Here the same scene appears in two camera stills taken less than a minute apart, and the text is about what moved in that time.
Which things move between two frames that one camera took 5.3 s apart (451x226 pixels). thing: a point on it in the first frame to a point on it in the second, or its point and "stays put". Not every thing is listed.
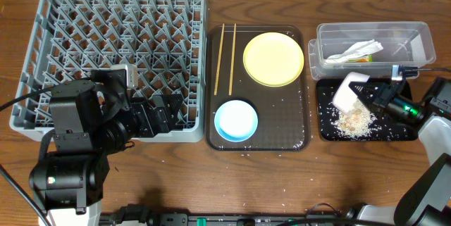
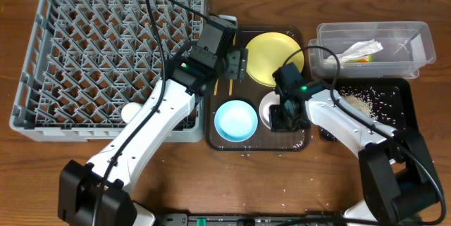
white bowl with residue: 344,99 to 270,98
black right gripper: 381,97 to 276,124
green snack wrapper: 368,59 stays put
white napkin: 357,50 stays put
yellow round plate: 273,59 stays put
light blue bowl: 236,121 stays put
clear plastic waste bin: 342,48 stays put
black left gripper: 155,114 to 237,64
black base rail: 223,219 stays put
